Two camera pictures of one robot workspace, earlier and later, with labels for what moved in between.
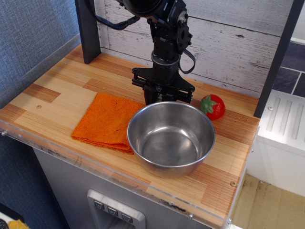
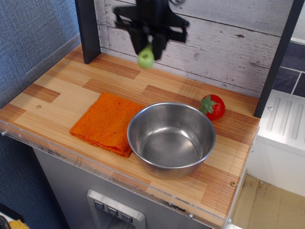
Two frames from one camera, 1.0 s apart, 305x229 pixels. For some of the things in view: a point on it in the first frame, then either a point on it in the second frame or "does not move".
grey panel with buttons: [105, 212] does not move
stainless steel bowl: [170, 139] does not move
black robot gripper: [162, 81] to [153, 16]
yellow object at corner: [17, 224] does not move
